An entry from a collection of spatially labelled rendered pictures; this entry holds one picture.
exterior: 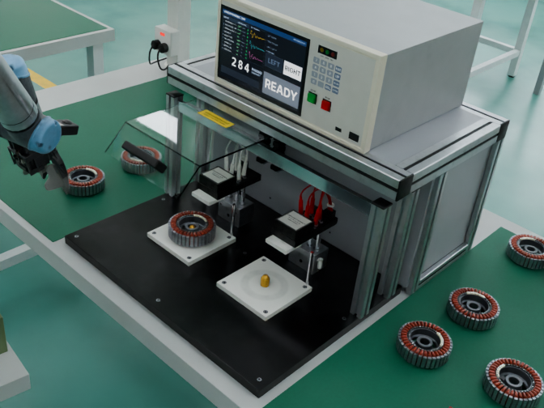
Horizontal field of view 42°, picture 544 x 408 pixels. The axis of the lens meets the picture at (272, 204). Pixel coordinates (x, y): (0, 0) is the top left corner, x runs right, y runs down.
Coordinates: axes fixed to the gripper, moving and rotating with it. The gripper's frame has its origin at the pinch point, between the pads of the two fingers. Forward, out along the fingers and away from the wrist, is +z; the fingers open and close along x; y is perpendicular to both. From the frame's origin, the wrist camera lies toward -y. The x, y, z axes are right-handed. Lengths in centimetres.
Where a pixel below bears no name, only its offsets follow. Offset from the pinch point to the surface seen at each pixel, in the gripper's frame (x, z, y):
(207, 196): 34.0, -0.7, -18.3
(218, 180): 35.1, -4.1, -21.5
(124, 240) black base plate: 23.0, 6.4, -0.2
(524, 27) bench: -31, 136, -368
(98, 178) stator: -1.0, 7.6, -11.6
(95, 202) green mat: 3.1, 10.2, -6.5
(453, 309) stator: 91, 13, -35
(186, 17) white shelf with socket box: -48, 10, -90
